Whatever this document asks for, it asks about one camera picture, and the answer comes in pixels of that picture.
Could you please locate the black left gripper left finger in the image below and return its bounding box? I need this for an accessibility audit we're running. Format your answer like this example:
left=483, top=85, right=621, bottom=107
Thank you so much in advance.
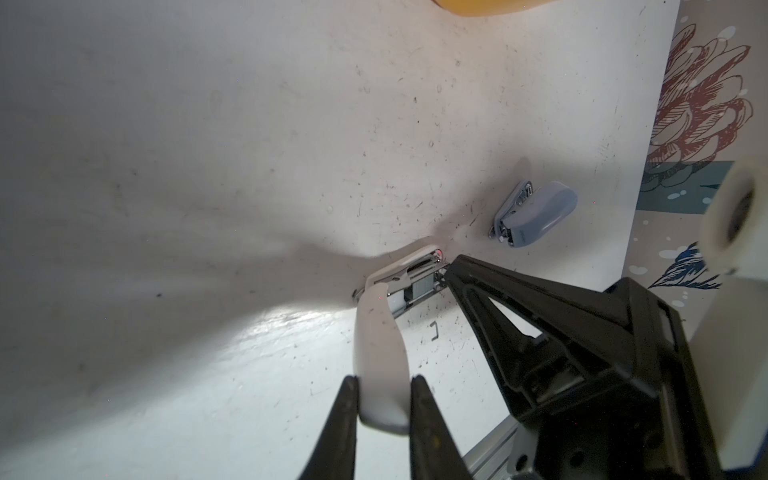
left=299, top=375, right=359, bottom=480

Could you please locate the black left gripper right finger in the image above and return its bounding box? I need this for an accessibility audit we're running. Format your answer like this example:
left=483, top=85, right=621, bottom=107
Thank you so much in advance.
left=409, top=375, right=472, bottom=480

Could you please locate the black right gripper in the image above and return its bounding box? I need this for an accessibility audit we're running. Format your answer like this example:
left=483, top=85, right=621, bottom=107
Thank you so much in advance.
left=444, top=255, right=723, bottom=479

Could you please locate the white stapler top part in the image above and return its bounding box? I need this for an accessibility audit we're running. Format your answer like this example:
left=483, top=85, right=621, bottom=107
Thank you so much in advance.
left=353, top=244, right=446, bottom=435

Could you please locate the loose single metal staple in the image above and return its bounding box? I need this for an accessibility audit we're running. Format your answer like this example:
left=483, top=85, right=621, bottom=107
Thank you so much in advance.
left=429, top=321, right=439, bottom=341

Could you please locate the yellow plastic tray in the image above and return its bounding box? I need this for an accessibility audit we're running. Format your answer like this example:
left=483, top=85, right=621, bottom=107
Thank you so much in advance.
left=434, top=0, right=552, bottom=17

